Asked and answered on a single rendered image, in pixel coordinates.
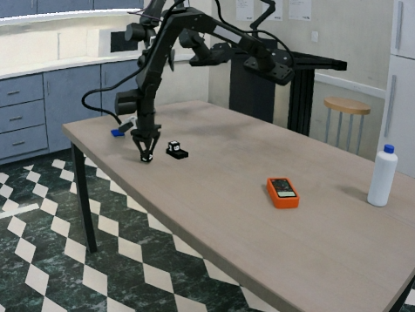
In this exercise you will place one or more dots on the white plastic bottle with blue cap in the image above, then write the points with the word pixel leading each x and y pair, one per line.
pixel 382 177

